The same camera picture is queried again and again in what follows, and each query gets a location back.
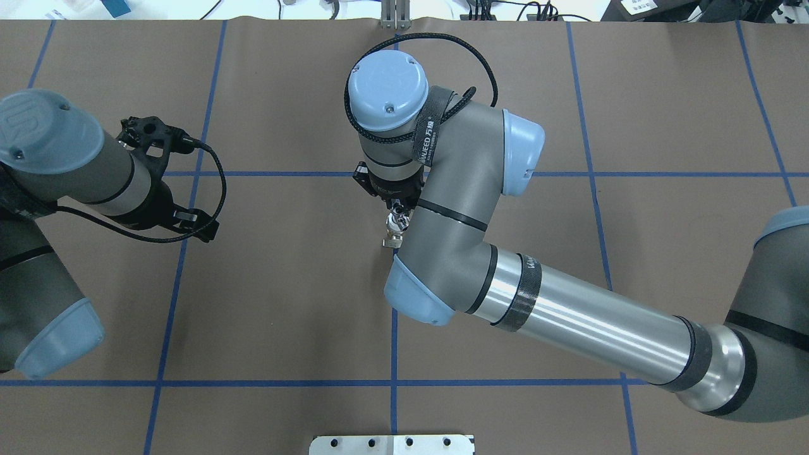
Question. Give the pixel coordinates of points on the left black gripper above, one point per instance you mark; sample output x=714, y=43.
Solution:
x=156, y=206

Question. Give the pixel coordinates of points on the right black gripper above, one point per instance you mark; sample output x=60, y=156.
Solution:
x=396, y=190

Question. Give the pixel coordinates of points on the metal PPR valve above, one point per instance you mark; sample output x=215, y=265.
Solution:
x=397, y=223

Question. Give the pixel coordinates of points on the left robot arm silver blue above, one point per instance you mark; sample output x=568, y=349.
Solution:
x=58, y=159

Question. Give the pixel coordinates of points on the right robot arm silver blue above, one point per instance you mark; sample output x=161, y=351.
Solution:
x=448, y=161

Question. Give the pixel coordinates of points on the blue tape grid lines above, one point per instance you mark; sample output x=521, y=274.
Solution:
x=392, y=383

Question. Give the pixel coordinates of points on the brown paper table mat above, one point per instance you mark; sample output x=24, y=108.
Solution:
x=284, y=284

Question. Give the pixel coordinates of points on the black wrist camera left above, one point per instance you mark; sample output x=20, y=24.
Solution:
x=151, y=142

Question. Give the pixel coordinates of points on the aluminium frame post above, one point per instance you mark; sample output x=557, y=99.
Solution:
x=395, y=14

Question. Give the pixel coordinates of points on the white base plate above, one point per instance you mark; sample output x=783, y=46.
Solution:
x=394, y=444

